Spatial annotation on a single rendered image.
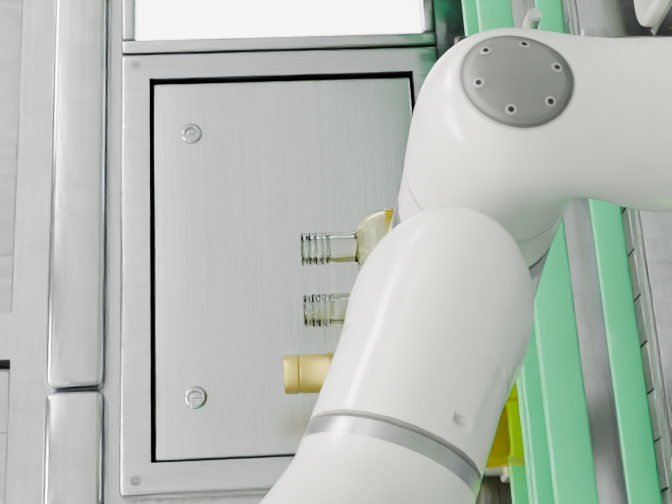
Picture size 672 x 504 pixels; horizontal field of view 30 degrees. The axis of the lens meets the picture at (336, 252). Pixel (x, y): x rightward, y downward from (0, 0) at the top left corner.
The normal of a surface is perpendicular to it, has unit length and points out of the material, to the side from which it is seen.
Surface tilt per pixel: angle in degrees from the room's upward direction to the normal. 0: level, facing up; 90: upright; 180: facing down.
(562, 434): 90
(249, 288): 90
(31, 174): 90
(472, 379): 122
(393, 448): 92
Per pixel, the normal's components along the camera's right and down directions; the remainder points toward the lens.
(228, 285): 0.04, -0.35
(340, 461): -0.22, -0.82
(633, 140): 0.22, 0.19
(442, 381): 0.33, -0.37
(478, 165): -0.41, 0.61
